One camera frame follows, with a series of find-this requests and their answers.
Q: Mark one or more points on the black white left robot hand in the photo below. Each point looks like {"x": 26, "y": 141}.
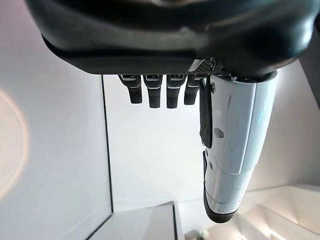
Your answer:
{"x": 150, "y": 37}

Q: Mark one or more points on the potted white flower plant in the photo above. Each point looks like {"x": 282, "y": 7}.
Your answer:
{"x": 197, "y": 235}

